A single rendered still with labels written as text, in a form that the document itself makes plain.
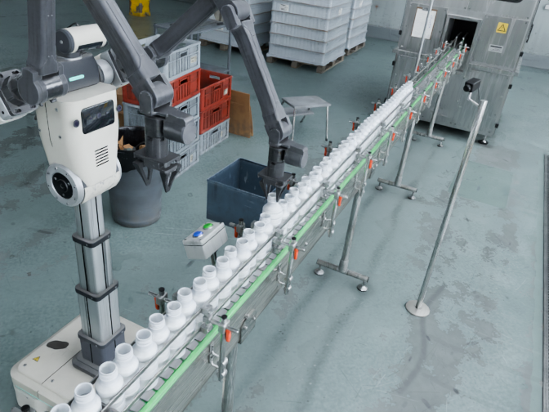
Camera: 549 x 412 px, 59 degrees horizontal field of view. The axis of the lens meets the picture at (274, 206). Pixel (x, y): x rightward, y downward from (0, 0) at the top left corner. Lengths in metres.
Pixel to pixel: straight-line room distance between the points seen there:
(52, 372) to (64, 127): 1.17
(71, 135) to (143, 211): 2.03
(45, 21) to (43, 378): 1.54
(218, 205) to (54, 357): 1.00
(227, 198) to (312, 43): 6.09
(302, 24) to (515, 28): 3.46
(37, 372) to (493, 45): 5.27
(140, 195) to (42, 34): 2.29
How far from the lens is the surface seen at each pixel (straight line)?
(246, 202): 2.27
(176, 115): 1.19
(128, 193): 3.56
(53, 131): 1.71
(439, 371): 2.96
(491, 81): 6.13
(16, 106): 1.57
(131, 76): 1.21
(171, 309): 1.31
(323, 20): 8.11
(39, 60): 1.43
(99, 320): 2.16
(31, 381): 2.43
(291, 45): 8.35
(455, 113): 6.25
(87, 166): 1.73
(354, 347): 2.91
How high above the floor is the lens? 2.02
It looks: 30 degrees down
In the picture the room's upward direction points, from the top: 6 degrees clockwise
